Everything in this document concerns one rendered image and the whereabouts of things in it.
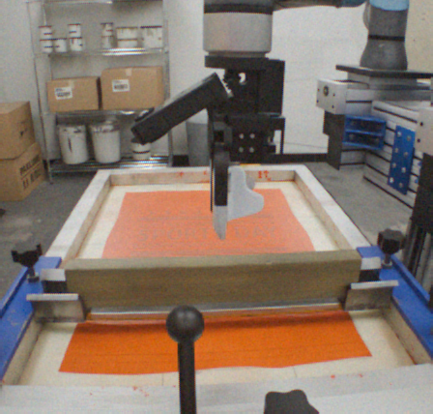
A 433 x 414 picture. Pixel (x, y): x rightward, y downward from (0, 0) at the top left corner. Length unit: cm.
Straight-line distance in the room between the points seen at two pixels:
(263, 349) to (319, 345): 8
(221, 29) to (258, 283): 32
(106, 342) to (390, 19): 113
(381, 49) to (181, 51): 303
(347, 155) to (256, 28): 90
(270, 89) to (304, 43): 385
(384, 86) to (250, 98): 88
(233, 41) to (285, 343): 39
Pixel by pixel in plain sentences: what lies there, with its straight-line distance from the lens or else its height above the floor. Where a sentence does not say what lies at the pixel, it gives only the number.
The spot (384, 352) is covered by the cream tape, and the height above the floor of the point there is 96.
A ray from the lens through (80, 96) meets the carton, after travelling 385.
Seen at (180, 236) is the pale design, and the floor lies 96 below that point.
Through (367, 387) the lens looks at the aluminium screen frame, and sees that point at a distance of 48.
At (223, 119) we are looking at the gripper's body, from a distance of 43.
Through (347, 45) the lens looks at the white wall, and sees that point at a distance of 443.
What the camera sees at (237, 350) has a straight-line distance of 55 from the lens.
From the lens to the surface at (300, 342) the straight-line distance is 57.
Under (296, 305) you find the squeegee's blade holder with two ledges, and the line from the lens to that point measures 57.
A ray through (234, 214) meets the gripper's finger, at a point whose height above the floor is 114.
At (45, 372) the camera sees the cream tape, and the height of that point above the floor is 96.
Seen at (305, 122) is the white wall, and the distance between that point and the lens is 439.
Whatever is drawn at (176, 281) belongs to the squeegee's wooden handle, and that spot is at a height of 104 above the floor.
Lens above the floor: 134
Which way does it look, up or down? 24 degrees down
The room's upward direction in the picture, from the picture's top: straight up
